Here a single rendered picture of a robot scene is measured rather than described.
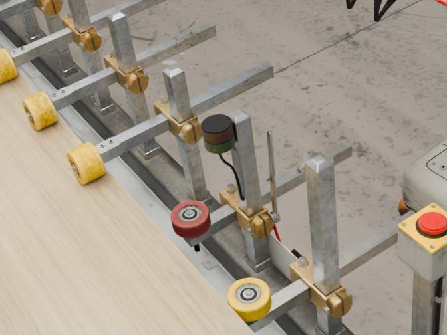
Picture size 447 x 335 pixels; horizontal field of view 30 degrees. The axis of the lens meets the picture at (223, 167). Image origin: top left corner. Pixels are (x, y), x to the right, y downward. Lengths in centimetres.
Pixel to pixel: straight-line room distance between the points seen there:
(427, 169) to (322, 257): 122
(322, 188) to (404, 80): 216
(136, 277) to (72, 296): 13
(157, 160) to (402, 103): 148
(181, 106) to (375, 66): 190
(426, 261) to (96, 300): 67
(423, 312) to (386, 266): 146
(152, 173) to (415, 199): 96
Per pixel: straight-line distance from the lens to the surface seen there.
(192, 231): 169
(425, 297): 130
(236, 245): 191
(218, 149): 156
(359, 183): 305
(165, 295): 158
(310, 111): 339
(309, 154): 185
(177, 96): 179
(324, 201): 143
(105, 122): 234
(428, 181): 267
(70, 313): 160
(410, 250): 122
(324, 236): 148
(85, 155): 180
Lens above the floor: 209
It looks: 41 degrees down
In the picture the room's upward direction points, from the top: 10 degrees counter-clockwise
